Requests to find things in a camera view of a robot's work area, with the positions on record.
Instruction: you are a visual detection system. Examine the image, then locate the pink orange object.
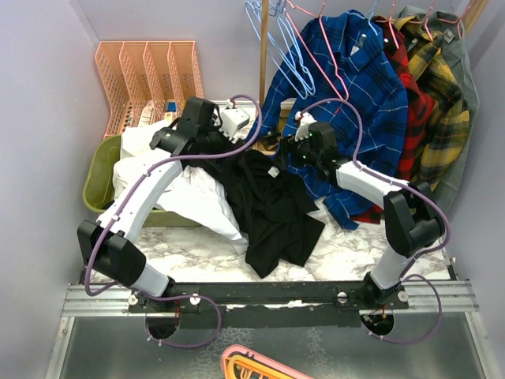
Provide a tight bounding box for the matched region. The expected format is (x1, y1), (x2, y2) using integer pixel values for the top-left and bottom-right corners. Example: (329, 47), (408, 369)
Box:
(220, 344), (310, 379)

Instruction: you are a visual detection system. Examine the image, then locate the grey shirt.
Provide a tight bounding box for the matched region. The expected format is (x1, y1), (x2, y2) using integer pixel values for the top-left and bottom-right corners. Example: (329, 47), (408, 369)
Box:
(396, 6), (479, 212)

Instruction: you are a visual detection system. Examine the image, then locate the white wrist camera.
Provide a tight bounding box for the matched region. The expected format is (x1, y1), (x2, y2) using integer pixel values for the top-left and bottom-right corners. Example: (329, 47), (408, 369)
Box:
(294, 111), (316, 141)
(219, 108), (250, 143)

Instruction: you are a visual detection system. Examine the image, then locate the pink perforated file organizer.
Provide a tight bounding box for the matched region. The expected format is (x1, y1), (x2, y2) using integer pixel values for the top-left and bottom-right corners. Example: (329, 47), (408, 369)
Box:
(95, 40), (204, 138)

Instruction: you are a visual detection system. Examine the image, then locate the wooden clothes rack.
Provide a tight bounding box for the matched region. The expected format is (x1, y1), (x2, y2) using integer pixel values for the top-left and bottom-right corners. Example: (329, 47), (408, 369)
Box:
(253, 1), (293, 156)

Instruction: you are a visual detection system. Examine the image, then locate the pink wire hanger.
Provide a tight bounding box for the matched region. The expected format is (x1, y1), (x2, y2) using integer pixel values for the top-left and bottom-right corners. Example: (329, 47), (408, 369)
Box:
(283, 0), (350, 103)

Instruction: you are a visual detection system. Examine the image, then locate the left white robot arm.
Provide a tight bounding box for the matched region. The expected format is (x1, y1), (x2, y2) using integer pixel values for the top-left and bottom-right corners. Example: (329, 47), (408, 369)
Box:
(77, 96), (249, 312)

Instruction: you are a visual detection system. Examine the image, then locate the aluminium frame rail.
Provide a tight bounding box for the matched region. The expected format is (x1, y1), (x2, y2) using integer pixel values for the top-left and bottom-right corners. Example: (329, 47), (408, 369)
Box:
(46, 280), (499, 378)

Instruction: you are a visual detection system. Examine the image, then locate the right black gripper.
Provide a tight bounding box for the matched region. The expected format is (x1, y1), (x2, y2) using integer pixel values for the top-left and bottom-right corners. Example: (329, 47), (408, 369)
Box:
(273, 130), (320, 170)

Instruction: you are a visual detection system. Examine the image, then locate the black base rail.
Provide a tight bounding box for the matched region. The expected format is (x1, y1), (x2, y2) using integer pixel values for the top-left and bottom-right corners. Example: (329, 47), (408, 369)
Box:
(129, 280), (407, 331)

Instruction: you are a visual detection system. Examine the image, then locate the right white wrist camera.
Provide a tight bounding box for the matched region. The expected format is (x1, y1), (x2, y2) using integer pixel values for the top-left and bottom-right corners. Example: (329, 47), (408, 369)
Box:
(294, 111), (316, 141)

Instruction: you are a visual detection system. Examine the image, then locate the black shirt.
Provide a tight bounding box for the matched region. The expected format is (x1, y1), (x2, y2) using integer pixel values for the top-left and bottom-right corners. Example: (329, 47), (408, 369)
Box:
(189, 149), (325, 278)

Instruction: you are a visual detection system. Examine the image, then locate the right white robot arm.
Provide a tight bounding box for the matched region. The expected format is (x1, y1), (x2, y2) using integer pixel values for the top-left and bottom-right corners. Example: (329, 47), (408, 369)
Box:
(279, 122), (447, 309)

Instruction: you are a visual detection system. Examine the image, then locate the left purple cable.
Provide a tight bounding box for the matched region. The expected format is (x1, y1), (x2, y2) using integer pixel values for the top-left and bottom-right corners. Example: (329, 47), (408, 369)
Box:
(84, 93), (264, 349)

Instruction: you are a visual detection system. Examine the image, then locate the white shirt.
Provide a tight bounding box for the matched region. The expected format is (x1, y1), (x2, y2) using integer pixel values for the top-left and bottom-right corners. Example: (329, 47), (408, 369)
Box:
(112, 121), (249, 254)

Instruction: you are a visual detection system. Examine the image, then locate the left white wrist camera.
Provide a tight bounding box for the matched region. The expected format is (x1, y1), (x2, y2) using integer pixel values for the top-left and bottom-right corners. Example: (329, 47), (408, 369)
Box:
(219, 108), (250, 143)

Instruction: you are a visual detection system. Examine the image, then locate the yellow plaid shirt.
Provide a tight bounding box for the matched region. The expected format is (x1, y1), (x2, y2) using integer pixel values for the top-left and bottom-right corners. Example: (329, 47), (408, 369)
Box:
(393, 15), (469, 189)

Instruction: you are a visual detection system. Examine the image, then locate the red plaid shirt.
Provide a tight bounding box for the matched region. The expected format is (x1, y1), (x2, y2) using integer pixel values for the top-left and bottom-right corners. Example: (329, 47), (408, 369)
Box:
(350, 15), (436, 224)

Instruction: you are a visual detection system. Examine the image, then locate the purple cable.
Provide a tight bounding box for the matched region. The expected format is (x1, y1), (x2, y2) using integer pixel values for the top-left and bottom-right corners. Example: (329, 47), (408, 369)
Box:
(84, 93), (264, 349)
(295, 97), (451, 343)

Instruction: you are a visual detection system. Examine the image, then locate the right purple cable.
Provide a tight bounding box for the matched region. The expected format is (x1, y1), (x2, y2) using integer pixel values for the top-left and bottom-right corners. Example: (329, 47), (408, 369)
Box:
(295, 97), (451, 343)

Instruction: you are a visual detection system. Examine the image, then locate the blue plaid shirt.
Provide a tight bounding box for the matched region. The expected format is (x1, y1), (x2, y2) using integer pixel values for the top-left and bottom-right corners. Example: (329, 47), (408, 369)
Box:
(252, 9), (409, 231)

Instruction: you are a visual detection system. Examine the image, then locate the blue wire hanger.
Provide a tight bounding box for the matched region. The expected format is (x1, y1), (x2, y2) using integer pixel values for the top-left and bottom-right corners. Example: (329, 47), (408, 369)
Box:
(346, 0), (387, 49)
(245, 1), (316, 99)

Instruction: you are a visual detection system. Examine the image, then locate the green plastic basket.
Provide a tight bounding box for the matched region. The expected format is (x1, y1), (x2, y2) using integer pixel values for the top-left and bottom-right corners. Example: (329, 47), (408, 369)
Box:
(83, 135), (199, 227)

